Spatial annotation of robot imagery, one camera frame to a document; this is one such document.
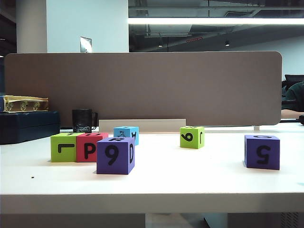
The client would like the white under-table column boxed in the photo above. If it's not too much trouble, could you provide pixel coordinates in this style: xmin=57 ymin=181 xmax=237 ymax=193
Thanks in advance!
xmin=145 ymin=212 xmax=228 ymax=228

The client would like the under-table vent grille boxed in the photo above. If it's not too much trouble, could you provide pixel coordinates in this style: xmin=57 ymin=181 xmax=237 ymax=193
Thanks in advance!
xmin=280 ymin=212 xmax=301 ymax=228

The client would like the yellow patterned box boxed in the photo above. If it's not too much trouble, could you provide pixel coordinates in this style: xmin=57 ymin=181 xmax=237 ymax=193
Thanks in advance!
xmin=3 ymin=95 xmax=50 ymax=113

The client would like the black office chair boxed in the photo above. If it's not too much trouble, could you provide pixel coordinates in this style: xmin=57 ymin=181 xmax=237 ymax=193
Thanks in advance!
xmin=285 ymin=74 xmax=304 ymax=84

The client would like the person in green shirt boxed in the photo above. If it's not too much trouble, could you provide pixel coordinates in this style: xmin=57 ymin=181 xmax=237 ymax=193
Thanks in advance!
xmin=282 ymin=81 xmax=304 ymax=111

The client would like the purple block with 9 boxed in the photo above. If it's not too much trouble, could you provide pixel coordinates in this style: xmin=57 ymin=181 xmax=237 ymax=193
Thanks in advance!
xmin=96 ymin=137 xmax=136 ymax=175

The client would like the lime green block with L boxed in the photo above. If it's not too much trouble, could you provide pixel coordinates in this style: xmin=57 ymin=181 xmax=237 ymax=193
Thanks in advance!
xmin=50 ymin=133 xmax=79 ymax=163

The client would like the red block with P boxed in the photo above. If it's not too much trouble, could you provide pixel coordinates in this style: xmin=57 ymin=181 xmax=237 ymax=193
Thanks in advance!
xmin=76 ymin=133 xmax=109 ymax=163

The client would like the bare person forearm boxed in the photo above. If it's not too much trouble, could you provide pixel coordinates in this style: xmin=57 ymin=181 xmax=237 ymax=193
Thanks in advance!
xmin=281 ymin=108 xmax=301 ymax=120

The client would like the framed wall sign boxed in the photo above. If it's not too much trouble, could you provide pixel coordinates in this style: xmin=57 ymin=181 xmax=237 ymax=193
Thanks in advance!
xmin=79 ymin=36 xmax=93 ymax=54

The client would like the brown desk divider panel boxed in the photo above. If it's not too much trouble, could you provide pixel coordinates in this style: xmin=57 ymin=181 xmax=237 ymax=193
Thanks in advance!
xmin=4 ymin=51 xmax=283 ymax=127

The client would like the lime green block with 6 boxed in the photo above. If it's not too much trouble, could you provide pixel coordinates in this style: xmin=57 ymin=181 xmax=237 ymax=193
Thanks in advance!
xmin=180 ymin=126 xmax=205 ymax=150

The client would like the ceiling light strip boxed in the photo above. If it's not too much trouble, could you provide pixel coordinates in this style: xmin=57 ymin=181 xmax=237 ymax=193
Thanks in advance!
xmin=128 ymin=18 xmax=304 ymax=25

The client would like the black mug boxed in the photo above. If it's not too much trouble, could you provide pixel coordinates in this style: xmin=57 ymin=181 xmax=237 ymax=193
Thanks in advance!
xmin=72 ymin=109 xmax=99 ymax=133

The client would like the blue block with fish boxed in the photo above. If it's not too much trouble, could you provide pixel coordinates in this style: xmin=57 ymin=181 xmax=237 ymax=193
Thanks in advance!
xmin=113 ymin=126 xmax=140 ymax=146

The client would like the dark blue case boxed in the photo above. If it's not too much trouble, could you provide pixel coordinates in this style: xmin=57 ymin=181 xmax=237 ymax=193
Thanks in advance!
xmin=0 ymin=110 xmax=61 ymax=145

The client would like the purple block with 5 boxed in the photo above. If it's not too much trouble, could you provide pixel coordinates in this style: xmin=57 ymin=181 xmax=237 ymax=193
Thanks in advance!
xmin=244 ymin=134 xmax=281 ymax=171

